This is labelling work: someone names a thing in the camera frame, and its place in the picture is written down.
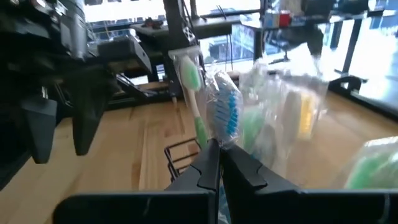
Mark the red white box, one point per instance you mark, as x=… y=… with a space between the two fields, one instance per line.
x=284 y=18

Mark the blue toothbrush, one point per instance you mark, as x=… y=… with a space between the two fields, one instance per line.
x=227 y=109

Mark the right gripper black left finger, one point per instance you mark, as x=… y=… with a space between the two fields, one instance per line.
x=205 y=174

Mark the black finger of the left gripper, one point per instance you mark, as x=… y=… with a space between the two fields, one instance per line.
x=40 y=130
x=88 y=118

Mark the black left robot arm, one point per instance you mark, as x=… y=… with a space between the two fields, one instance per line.
x=37 y=25

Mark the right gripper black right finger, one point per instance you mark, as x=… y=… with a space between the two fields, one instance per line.
x=239 y=177

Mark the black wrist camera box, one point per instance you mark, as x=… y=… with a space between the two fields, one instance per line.
x=124 y=56

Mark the orange toothbrush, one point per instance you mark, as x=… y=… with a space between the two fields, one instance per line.
x=306 y=115

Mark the green toothbrush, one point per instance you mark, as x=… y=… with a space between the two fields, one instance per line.
x=191 y=77
x=373 y=168
x=252 y=127

